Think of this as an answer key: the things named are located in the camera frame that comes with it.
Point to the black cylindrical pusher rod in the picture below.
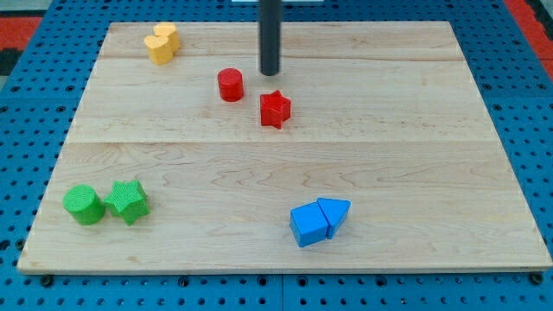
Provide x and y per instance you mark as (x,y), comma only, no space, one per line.
(269,32)

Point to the yellow hexagon block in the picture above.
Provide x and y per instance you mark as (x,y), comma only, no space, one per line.
(169,30)

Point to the red star block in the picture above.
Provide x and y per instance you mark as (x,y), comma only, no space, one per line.
(275,109)

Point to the red cylinder block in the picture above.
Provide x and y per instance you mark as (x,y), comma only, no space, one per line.
(231,86)

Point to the wooden board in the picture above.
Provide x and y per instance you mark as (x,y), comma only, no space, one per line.
(384,114)

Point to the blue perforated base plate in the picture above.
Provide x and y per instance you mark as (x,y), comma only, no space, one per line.
(43,91)

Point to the green cylinder block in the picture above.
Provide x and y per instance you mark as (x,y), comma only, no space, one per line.
(84,204)

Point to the yellow heart block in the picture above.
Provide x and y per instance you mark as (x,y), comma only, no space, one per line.
(159,49)

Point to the blue cube block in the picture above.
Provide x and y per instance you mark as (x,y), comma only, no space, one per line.
(308,224)

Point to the blue triangle block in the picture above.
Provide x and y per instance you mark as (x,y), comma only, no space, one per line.
(335,212)

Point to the green star block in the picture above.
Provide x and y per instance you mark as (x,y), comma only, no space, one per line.
(127,200)

